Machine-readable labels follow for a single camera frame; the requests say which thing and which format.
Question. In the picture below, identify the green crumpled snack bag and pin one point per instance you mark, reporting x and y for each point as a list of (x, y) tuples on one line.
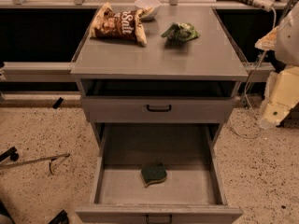
[(181, 32)]

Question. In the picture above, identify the grey horizontal rail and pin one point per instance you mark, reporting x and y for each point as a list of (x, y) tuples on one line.
[(37, 72)]

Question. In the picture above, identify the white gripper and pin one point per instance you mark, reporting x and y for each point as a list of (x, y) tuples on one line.
[(288, 41)]

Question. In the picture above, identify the green yellow sponge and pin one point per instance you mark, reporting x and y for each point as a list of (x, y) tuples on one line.
[(153, 174)]

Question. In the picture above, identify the open grey middle drawer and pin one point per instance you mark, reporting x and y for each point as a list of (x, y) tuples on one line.
[(191, 194)]

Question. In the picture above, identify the white bowl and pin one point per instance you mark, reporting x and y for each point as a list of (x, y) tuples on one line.
[(154, 5)]

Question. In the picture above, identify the metal rod on floor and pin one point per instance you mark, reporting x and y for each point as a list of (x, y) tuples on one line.
[(50, 159)]

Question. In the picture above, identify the brown salt chip bag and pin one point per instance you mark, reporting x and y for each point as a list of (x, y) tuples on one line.
[(123, 25)]

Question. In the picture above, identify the black bracket on floor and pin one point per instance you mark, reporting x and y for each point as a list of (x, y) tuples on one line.
[(10, 153)]

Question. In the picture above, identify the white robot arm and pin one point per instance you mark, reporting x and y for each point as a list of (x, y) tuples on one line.
[(287, 46)]

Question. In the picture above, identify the black object bottom left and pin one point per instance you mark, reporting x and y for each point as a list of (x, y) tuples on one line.
[(61, 218)]

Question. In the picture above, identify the closed grey top drawer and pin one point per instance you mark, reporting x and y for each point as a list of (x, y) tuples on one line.
[(157, 110)]

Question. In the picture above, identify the grey drawer cabinet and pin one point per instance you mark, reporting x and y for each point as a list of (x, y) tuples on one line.
[(205, 67)]

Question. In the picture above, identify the black block on floor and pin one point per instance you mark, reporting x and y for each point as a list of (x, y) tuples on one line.
[(58, 103)]

